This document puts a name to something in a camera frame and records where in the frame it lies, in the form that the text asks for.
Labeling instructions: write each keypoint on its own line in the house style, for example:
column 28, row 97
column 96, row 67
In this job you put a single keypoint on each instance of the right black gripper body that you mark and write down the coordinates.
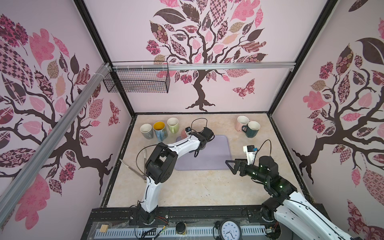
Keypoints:
column 240, row 168

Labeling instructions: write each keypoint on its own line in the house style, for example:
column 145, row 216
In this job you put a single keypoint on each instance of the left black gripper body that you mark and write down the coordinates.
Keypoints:
column 203, row 147

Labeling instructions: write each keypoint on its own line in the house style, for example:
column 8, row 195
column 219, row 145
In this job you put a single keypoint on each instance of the pink round mug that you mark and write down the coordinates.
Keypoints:
column 184, row 134

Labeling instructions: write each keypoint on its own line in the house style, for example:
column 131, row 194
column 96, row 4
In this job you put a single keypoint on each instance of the light green mug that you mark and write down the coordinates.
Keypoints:
column 173, row 125

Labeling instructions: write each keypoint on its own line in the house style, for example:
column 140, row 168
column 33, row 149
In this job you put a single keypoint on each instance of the pink patterned mug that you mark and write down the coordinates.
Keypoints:
column 241, row 121

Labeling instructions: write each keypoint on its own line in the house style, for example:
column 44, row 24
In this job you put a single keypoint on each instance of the dark green mug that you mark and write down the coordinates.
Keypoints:
column 251, row 129

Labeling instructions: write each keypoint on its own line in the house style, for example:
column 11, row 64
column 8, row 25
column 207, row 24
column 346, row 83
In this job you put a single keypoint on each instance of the blue butterfly mug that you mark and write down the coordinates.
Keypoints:
column 160, row 130

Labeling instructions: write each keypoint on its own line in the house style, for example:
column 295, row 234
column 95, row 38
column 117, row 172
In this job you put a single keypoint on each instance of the grey mug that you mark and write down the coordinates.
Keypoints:
column 147, row 131

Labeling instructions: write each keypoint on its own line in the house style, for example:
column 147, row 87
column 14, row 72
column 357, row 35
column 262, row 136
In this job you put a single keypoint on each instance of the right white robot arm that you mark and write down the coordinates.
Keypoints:
column 286, row 205

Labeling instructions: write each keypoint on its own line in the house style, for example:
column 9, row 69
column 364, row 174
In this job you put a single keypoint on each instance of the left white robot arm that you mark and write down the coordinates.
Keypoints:
column 161, row 164

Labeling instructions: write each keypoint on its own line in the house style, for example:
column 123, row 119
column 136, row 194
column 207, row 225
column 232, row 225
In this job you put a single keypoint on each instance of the lavender plastic tray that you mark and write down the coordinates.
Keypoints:
column 212, row 157

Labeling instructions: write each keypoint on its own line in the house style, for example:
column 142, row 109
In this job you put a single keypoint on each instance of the round analog clock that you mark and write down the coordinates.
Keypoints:
column 230, row 230

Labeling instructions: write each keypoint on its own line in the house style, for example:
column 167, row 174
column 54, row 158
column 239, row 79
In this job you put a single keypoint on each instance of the metal kitchen tongs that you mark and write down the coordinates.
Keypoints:
column 137, row 170

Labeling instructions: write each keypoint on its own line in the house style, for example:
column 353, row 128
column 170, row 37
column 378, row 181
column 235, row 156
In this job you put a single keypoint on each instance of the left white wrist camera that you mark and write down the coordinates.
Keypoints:
column 189, row 132

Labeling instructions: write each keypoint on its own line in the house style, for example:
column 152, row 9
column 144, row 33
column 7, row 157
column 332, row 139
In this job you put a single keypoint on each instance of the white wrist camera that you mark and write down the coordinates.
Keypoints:
column 189, row 132
column 250, row 152

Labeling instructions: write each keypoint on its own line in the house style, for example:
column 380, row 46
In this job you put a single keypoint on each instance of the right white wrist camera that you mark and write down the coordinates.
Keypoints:
column 250, row 152

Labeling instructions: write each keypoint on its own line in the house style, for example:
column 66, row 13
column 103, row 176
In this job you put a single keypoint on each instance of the black wire basket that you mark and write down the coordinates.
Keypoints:
column 138, row 77

